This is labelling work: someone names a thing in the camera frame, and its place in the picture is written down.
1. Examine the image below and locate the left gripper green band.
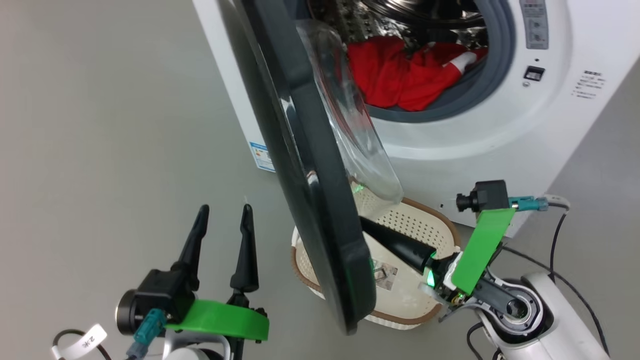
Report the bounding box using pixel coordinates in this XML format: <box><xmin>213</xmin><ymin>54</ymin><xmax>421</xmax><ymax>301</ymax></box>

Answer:
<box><xmin>166</xmin><ymin>203</ymin><xmax>271</xmax><ymax>344</ymax></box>

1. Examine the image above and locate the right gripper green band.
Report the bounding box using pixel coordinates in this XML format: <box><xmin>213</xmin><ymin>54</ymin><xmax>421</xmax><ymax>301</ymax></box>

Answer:
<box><xmin>360</xmin><ymin>207</ymin><xmax>517</xmax><ymax>321</ymax></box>

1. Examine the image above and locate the black glass washing machine door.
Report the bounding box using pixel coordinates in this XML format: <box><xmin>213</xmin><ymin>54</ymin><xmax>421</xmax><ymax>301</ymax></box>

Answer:
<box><xmin>220</xmin><ymin>0</ymin><xmax>405</xmax><ymax>336</ymax></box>

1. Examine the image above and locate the red garment with white stripes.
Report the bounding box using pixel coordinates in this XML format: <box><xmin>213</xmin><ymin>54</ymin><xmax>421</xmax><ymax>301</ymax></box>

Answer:
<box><xmin>346</xmin><ymin>36</ymin><xmax>489</xmax><ymax>112</ymax></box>

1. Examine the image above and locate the white perforated basket brown rim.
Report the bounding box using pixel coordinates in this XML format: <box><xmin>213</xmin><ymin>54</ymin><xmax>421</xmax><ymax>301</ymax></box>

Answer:
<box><xmin>291</xmin><ymin>180</ymin><xmax>462</xmax><ymax>331</ymax></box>

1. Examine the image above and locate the white front-load washing machine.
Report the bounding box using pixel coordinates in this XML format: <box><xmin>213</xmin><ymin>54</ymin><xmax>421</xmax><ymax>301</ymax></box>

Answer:
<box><xmin>192</xmin><ymin>0</ymin><xmax>640</xmax><ymax>239</ymax></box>

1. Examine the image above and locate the grey rubber door gasket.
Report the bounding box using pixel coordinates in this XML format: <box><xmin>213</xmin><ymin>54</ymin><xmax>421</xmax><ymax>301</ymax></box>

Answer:
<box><xmin>365</xmin><ymin>0</ymin><xmax>517</xmax><ymax>124</ymax></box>

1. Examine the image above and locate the blue white energy label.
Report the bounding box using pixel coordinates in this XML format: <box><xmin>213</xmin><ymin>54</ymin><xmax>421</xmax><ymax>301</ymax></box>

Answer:
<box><xmin>248</xmin><ymin>141</ymin><xmax>276</xmax><ymax>174</ymax></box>

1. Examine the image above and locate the perforated steel washer drum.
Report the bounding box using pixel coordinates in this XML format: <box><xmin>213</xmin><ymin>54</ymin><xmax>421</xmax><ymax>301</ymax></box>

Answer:
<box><xmin>300</xmin><ymin>0</ymin><xmax>487</xmax><ymax>56</ymax></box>

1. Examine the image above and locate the grey warning sticker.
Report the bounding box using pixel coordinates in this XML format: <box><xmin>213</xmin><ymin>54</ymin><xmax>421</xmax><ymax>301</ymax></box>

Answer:
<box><xmin>519</xmin><ymin>0</ymin><xmax>550</xmax><ymax>50</ymax></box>

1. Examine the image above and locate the left camera cable teal plug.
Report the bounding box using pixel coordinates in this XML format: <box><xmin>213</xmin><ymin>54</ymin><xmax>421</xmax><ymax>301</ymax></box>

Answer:
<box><xmin>51</xmin><ymin>308</ymin><xmax>167</xmax><ymax>360</ymax></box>

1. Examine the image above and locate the camera cable teal plug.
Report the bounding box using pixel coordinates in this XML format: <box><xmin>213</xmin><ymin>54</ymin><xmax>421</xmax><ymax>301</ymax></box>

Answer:
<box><xmin>509</xmin><ymin>194</ymin><xmax>572</xmax><ymax>281</ymax></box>
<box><xmin>51</xmin><ymin>308</ymin><xmax>167</xmax><ymax>360</ymax></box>

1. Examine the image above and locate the right camera cable teal plug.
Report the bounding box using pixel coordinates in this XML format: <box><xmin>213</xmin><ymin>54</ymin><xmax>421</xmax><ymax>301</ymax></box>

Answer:
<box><xmin>509</xmin><ymin>194</ymin><xmax>572</xmax><ymax>281</ymax></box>

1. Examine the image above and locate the white cable tag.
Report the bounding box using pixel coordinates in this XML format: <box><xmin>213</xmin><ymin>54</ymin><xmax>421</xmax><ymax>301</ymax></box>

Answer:
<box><xmin>52</xmin><ymin>323</ymin><xmax>109</xmax><ymax>360</ymax></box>

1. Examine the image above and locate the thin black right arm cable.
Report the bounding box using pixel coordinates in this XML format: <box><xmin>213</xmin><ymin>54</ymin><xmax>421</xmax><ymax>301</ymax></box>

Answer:
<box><xmin>500</xmin><ymin>245</ymin><xmax>611</xmax><ymax>357</ymax></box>

